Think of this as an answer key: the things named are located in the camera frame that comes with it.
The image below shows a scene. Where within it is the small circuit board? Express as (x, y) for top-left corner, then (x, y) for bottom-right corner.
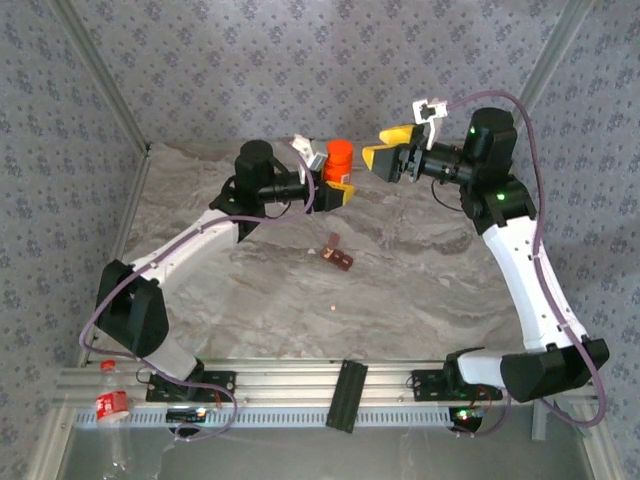
(448, 405), (487, 434)
(165, 407), (209, 422)

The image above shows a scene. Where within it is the slotted grey cable duct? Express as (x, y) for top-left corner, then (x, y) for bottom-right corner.
(73, 405), (454, 430)

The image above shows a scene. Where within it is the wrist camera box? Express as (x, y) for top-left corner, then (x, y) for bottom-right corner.
(411, 98), (450, 149)
(291, 133), (327, 174)

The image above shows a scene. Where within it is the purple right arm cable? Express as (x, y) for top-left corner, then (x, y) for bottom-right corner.
(444, 89), (609, 442)

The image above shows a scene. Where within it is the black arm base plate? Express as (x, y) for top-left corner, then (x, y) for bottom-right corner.
(410, 369), (504, 403)
(145, 370), (237, 403)

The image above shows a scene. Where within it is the grey angle bracket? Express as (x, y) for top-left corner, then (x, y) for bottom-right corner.
(530, 397), (594, 442)

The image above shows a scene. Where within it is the aluminium corner post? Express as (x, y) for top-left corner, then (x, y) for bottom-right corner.
(49, 0), (153, 156)
(512, 0), (597, 124)

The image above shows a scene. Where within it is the brown chocolate bar piece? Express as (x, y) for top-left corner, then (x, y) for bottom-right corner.
(319, 232), (355, 274)

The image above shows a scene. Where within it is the black rail bracket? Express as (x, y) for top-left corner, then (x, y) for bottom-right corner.
(324, 358), (370, 435)

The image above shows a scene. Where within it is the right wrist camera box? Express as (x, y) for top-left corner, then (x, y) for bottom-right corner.
(411, 98), (450, 149)

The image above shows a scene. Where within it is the orange pill bottle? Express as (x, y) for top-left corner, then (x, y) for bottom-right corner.
(322, 157), (354, 185)

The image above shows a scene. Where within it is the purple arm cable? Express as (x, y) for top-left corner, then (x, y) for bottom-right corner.
(444, 89), (609, 442)
(79, 149), (319, 445)

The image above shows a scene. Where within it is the aluminium front rail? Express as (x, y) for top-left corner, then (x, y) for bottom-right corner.
(53, 357), (600, 407)

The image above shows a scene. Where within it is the clear bottle with red label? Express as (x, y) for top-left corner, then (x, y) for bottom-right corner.
(93, 358), (137, 474)

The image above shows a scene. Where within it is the grey metal sheet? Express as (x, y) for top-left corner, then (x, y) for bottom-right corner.
(52, 405), (604, 480)

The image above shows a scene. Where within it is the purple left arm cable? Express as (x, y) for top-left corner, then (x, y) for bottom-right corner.
(79, 149), (319, 445)

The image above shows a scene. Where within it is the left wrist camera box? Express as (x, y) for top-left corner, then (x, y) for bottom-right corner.
(291, 133), (327, 174)

